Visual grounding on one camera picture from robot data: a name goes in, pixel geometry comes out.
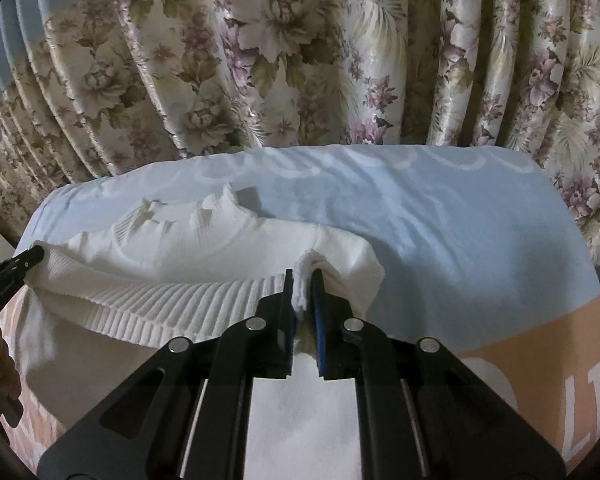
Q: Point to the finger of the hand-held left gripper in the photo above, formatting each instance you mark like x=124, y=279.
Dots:
x=15, y=267

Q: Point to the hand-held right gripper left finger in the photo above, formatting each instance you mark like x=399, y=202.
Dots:
x=280, y=330

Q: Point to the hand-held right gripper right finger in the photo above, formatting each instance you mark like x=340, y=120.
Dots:
x=322, y=330

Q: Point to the white knit sweater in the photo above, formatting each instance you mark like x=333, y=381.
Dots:
x=180, y=270

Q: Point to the peach and blue printed bedsheet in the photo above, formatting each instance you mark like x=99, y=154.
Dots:
x=455, y=240

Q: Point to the blue and floral curtain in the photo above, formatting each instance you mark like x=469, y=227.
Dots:
x=300, y=55

